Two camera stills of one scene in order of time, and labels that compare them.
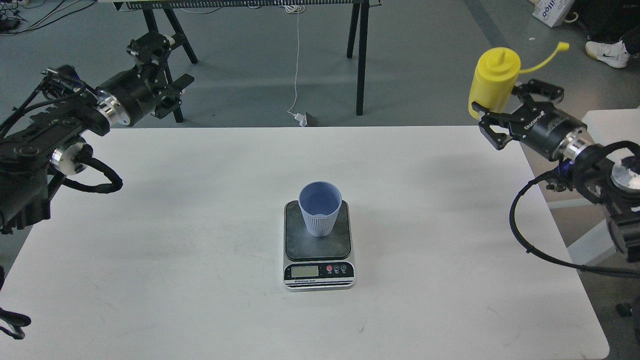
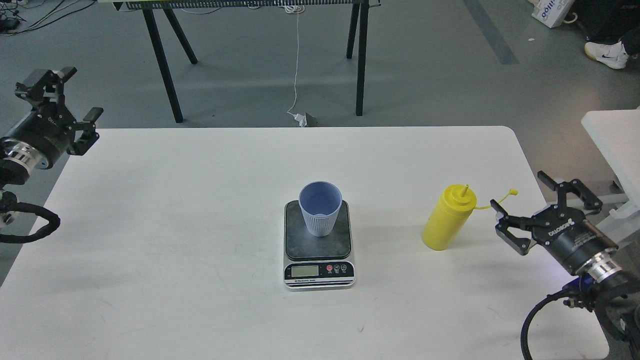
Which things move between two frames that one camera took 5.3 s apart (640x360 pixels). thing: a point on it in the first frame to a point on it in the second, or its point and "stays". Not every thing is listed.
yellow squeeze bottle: [497, 71] to [449, 217]
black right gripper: [541, 127] to [564, 232]
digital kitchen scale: [312, 262] stays
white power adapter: [302, 119] stays
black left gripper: [137, 89] to [49, 130]
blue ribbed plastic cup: [320, 201] stays
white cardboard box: [551, 12] stays
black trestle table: [359, 15] stays
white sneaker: [614, 54] stays
